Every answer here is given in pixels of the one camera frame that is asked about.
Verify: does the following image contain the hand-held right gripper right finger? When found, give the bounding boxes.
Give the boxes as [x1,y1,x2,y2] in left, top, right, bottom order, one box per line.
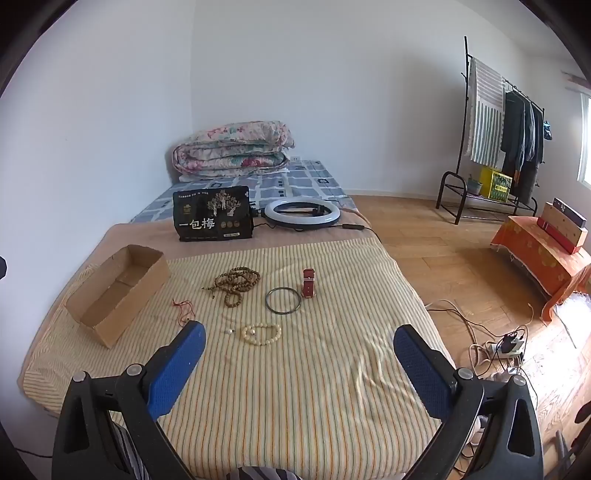
[393,324,544,480]

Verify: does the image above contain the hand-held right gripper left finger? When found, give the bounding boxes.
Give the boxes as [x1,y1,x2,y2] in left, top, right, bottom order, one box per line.
[52,320,207,480]

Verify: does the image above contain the brown wooden bead necklace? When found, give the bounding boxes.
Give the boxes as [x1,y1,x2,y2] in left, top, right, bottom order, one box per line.
[202,267,262,308]

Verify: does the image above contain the white power strip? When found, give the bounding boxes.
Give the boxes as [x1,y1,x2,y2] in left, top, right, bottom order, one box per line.
[489,339,527,365]

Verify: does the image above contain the dark thin bangle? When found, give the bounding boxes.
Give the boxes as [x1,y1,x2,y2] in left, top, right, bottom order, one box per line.
[266,287,302,316]

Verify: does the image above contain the yellow striped blanket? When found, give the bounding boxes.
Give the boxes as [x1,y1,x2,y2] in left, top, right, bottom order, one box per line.
[23,240,455,472]

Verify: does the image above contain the person's striped clothing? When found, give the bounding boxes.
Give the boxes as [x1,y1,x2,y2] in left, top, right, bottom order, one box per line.
[113,422,296,480]

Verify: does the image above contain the beige blanket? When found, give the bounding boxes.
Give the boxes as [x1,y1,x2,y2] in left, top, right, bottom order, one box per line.
[17,220,458,416]

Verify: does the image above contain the black printed snack bag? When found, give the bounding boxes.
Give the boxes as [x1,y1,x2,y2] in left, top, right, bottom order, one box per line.
[172,185,254,243]

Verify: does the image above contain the orange covered stool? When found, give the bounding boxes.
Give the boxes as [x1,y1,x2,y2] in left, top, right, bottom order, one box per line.
[490,215,591,323]

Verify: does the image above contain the red flat box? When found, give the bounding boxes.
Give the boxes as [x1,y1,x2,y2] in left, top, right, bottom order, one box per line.
[537,218,583,254]

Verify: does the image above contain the yellow plastic crate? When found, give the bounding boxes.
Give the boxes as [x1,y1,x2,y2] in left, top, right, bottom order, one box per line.
[479,165,513,201]

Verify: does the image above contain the dark flat box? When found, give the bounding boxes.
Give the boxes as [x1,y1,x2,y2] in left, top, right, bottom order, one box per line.
[553,198,588,229]

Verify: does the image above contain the blue plaid bed sheet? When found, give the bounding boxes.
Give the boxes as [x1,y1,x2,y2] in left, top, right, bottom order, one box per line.
[129,159,356,224]

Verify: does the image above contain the folded floral quilt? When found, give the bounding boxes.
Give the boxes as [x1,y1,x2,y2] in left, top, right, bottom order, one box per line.
[172,121,295,177]

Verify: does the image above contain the hanging dark clothes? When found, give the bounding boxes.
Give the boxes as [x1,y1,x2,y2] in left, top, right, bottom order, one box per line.
[499,89,546,204]

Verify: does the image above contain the hanging striped cloth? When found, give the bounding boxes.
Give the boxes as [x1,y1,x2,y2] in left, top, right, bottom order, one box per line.
[467,58,506,167]

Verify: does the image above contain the window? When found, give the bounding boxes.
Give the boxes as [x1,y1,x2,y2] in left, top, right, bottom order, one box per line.
[575,92,591,190]

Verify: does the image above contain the black metal clothes rack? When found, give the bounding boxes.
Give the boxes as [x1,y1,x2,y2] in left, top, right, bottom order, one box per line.
[436,36,548,225]

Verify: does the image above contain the thin red string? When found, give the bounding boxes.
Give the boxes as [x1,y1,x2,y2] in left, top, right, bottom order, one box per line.
[172,299,195,326]

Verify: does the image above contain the power strip with cables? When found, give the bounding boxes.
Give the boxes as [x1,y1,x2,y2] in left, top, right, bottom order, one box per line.
[425,299,541,370]

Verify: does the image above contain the cream bead bracelet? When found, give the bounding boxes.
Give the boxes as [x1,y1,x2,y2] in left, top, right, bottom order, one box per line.
[240,323,282,348]

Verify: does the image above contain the white ring light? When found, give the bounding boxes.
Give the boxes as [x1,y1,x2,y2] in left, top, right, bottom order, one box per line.
[263,198,343,228]

